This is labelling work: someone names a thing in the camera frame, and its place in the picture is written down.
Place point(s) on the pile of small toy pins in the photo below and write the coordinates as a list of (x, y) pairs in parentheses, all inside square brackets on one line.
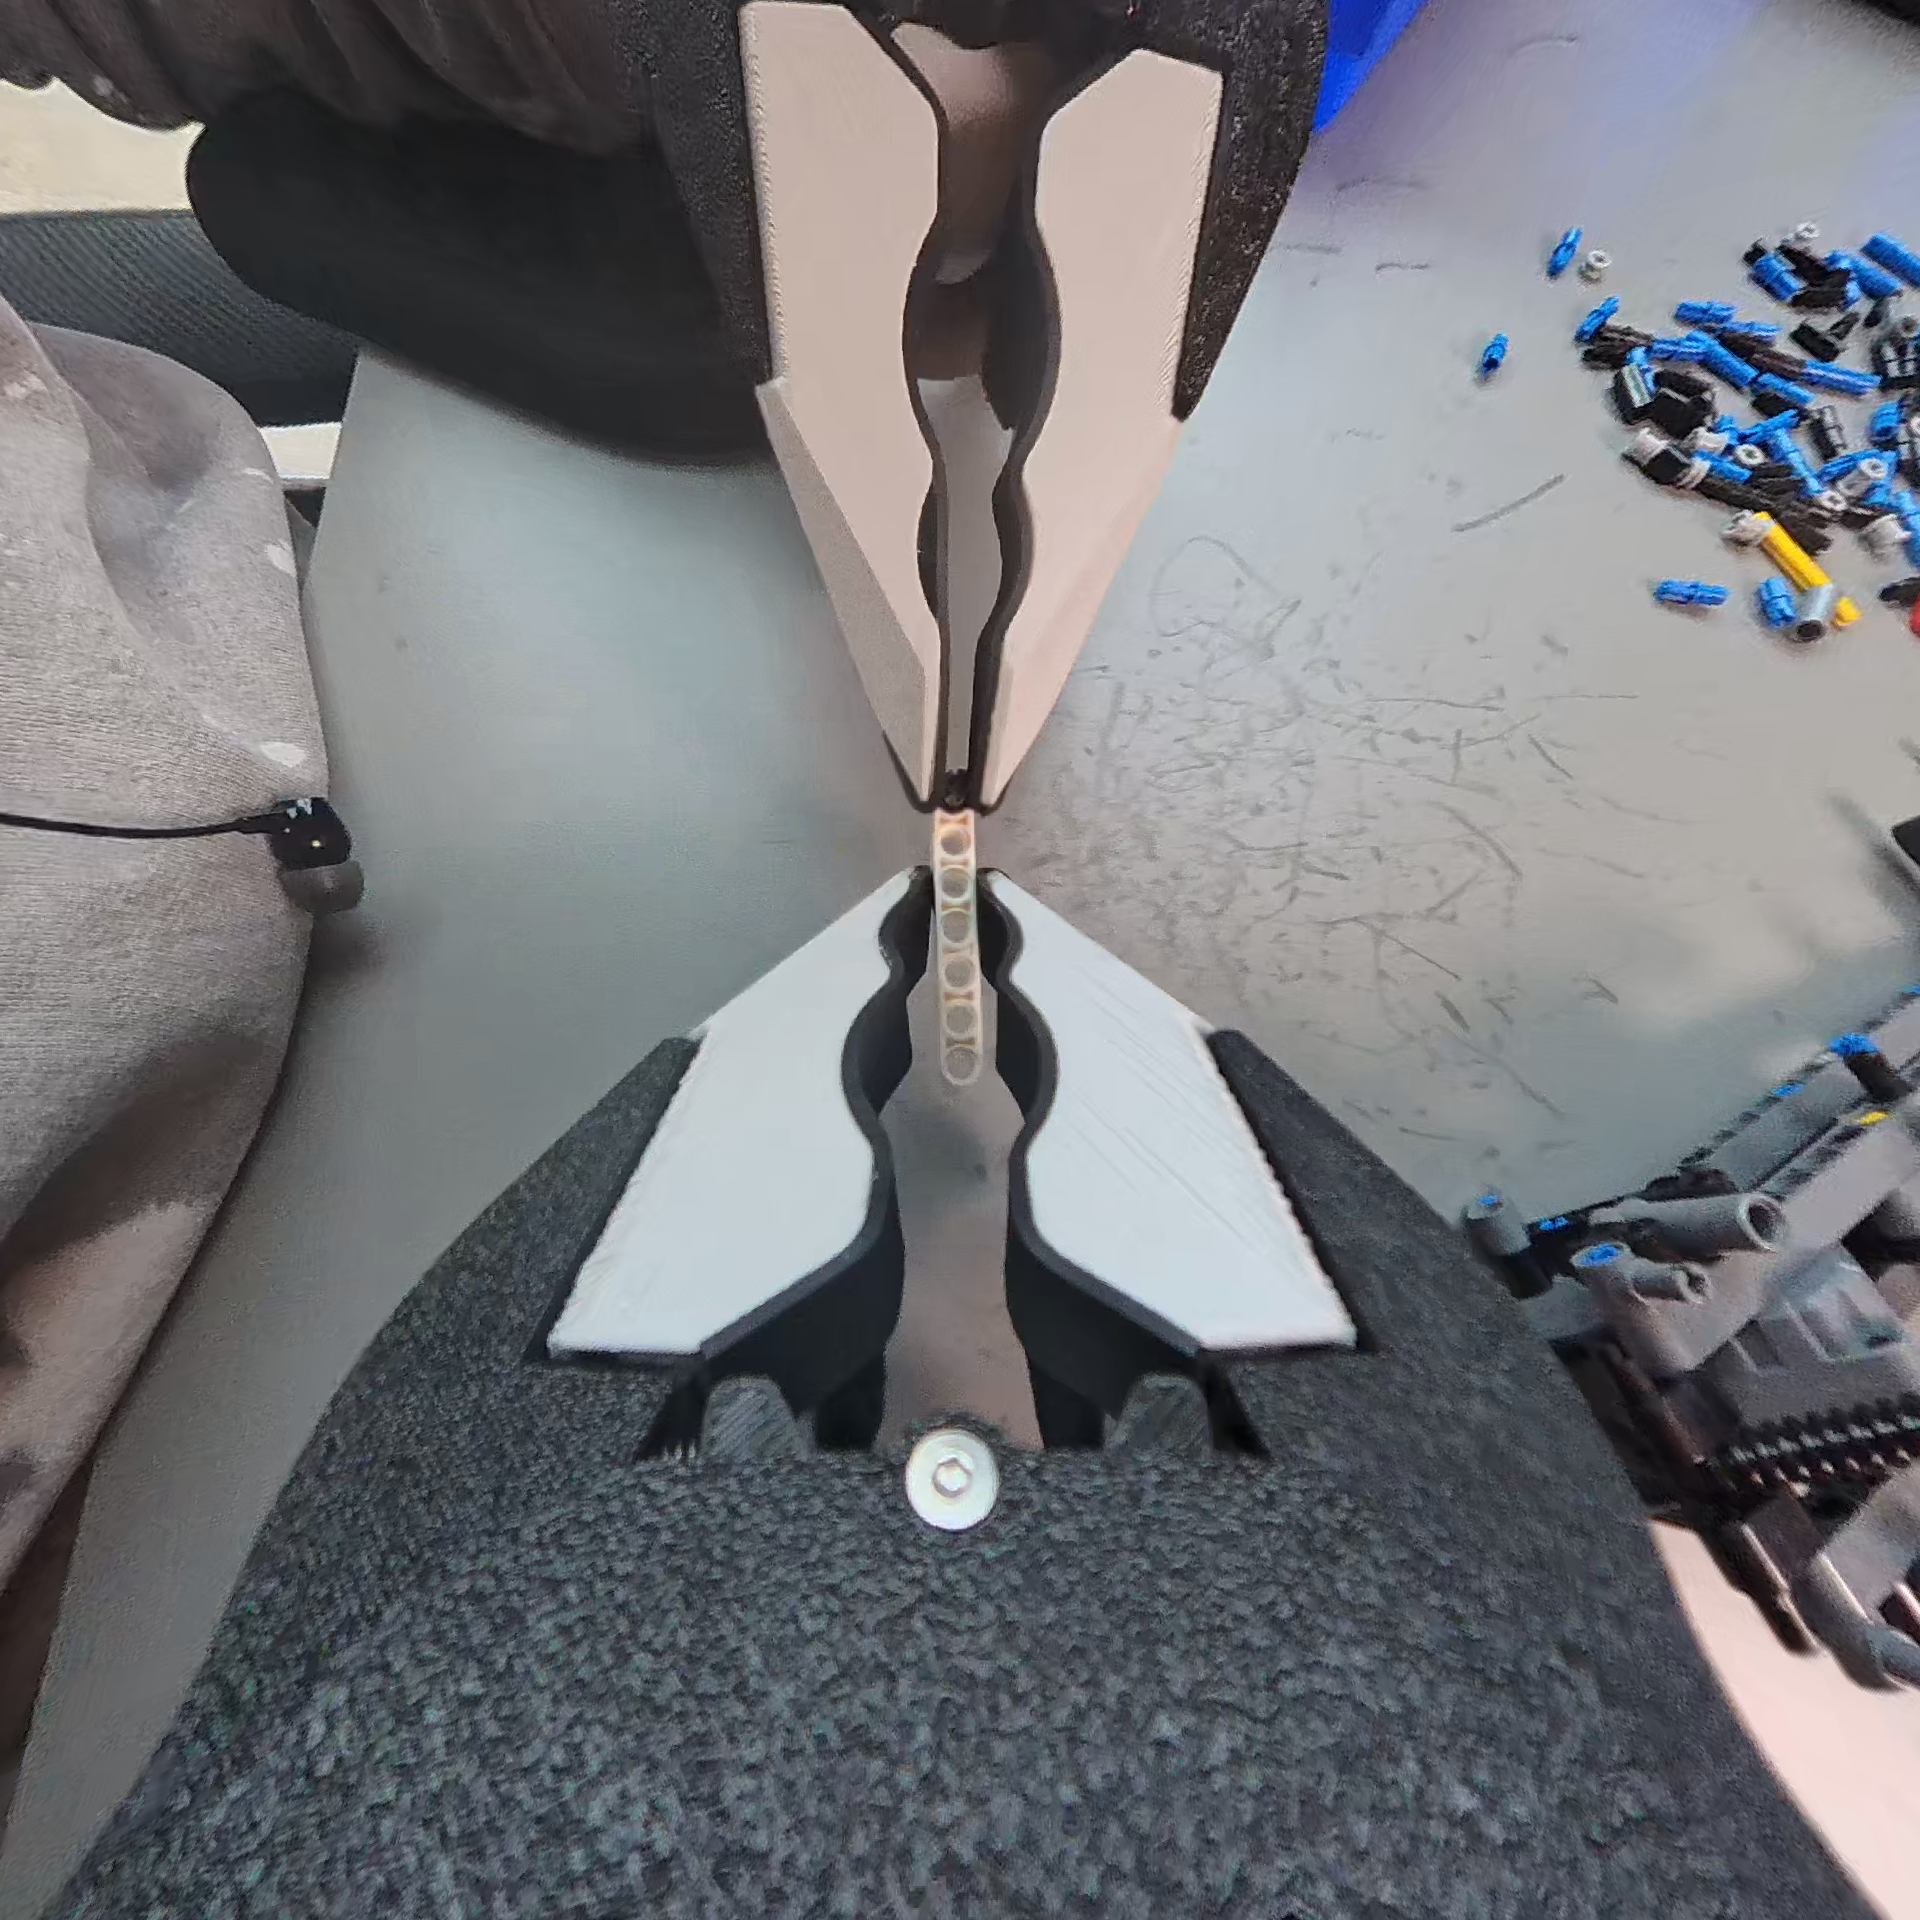
[(1728, 388)]

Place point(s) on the black office chair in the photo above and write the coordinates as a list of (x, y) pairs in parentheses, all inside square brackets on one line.
[(452, 269)]

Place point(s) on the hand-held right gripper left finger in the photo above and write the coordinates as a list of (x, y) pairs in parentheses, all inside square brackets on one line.
[(751, 1187)]

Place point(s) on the black toy piece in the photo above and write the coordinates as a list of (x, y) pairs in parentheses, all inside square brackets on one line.
[(1907, 839)]

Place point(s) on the grey toy chassis assembly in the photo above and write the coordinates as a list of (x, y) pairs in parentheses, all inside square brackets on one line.
[(1728, 1317)]

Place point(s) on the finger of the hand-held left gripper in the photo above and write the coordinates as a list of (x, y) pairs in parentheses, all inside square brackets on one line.
[(830, 299), (1124, 299)]

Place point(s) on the white perforated toy beam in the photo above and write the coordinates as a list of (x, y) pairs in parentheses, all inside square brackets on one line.
[(959, 974)]

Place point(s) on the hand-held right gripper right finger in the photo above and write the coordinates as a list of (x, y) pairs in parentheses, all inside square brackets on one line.
[(1158, 1187)]

